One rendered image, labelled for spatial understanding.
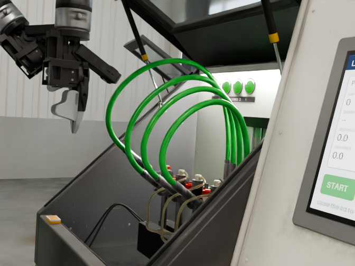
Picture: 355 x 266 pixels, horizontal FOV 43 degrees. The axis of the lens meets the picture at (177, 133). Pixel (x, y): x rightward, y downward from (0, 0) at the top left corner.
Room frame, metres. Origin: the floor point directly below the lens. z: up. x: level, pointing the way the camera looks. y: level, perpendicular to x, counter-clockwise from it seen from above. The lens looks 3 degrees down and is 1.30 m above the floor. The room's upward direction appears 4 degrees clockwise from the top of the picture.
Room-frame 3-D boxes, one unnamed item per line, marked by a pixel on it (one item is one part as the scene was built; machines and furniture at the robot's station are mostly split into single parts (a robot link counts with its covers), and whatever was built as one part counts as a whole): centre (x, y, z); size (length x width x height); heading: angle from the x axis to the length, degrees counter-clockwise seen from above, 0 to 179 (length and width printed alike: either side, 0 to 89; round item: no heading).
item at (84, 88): (0.95, 0.21, 1.32); 0.05 x 0.02 x 0.09; 30
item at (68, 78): (0.96, 0.24, 1.38); 0.09 x 0.08 x 0.12; 120
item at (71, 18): (0.96, 0.23, 1.46); 0.08 x 0.08 x 0.05
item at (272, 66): (1.35, -0.21, 1.43); 0.54 x 0.03 x 0.02; 30
